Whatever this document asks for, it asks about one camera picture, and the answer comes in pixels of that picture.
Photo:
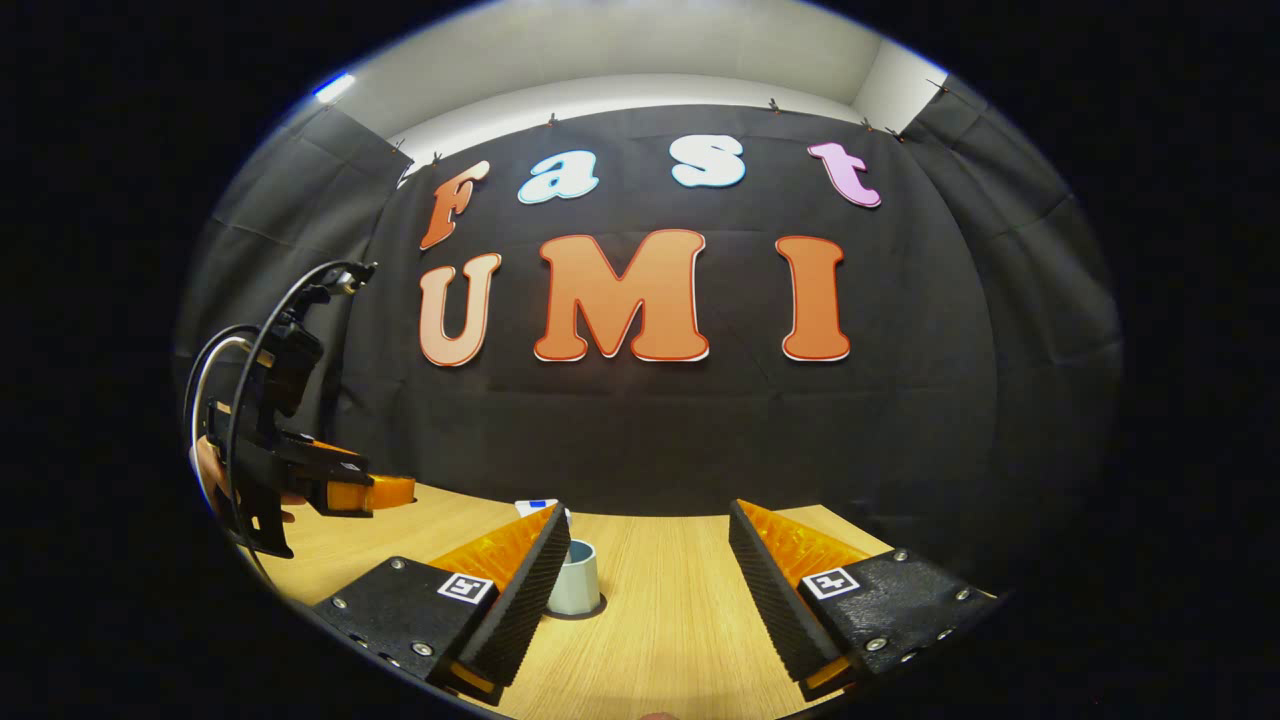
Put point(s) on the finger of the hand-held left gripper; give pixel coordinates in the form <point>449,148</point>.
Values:
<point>335,448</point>
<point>375,495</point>

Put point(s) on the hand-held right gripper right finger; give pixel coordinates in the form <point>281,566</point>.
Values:
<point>775,600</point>

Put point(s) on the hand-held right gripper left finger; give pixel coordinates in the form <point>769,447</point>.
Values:
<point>525,600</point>

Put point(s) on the dark round coaster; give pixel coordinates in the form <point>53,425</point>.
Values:
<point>590,616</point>

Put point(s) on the white toothpaste tube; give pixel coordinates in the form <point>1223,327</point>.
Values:
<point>535,505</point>

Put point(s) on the wooden desktop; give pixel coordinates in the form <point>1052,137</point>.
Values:
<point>660,600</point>

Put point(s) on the black backdrop cloth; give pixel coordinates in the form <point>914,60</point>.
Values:
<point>650,430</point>

